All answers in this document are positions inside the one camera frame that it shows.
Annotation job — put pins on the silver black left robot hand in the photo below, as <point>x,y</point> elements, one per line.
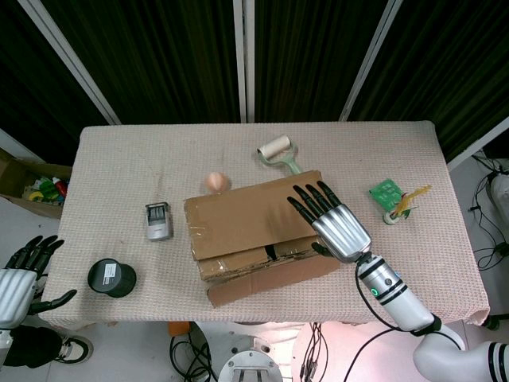
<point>16,290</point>

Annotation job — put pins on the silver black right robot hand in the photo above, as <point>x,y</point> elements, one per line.
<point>338,231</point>

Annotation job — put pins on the brown cardboard box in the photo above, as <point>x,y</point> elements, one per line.
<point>238,215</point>

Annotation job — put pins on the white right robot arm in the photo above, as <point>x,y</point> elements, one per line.
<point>401,302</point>

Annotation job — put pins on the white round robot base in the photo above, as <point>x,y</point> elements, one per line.
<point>248,364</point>

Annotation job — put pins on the cardboard box of toys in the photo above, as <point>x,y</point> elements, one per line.
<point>16,175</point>

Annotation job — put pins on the black trouser leg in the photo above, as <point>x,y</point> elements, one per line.
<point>32,346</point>

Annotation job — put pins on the green packet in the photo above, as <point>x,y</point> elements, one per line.
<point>383,193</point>

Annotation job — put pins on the yellow feather shuttlecock toy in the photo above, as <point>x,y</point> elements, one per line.
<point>413,196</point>

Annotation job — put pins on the black white sneaker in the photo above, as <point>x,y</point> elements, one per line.
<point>77,350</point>

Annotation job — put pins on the black cylinder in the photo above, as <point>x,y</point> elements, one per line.
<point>109,278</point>

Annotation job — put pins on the white robot torso shell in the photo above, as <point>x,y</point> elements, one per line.
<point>338,350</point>

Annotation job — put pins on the peach egg-shaped toy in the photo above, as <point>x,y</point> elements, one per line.
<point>216,181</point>

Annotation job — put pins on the grey date stamp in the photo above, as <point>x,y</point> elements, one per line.
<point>158,228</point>

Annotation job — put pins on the beige waffle tablecloth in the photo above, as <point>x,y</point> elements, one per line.
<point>119,167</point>

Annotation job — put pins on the white floor device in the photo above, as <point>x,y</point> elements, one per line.
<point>501,195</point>

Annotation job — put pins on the orange object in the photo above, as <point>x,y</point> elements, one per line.
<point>179,330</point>

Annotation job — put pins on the dark green room divider panel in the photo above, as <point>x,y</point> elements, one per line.
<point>457,59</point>
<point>302,59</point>
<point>159,59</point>
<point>32,79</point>

